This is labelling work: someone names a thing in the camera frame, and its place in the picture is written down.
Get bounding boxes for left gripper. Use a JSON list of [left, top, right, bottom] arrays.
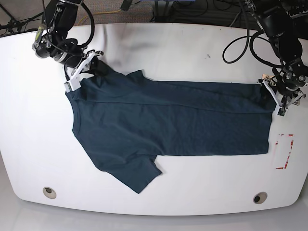
[[258, 74, 307, 115]]

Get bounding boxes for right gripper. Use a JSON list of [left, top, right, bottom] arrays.
[[64, 50, 107, 82]]

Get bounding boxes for dark blue T-shirt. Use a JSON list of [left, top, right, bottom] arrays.
[[66, 70, 276, 193]]

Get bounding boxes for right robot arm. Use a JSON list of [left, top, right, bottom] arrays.
[[32, 0, 109, 92]]

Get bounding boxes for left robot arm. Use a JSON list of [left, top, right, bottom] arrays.
[[239, 0, 308, 116]]

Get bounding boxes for red tape rectangle marking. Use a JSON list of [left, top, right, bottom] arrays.
[[273, 134, 295, 169]]

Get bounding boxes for right table grommet hole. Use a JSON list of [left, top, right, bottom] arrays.
[[253, 192, 268, 205]]

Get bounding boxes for table grommet hole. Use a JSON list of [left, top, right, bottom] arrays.
[[253, 192, 268, 205], [43, 187, 57, 199]]

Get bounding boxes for left table grommet hole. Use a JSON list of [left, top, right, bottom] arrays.
[[43, 187, 57, 199]]

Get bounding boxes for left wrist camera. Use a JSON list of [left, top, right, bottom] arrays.
[[277, 107, 288, 116]]

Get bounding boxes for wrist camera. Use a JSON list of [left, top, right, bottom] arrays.
[[64, 79, 81, 93], [277, 107, 288, 116]]

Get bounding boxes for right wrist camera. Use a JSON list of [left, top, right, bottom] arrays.
[[64, 79, 81, 93]]

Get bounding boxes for yellow cable on floor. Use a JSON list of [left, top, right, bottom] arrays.
[[77, 6, 122, 26]]

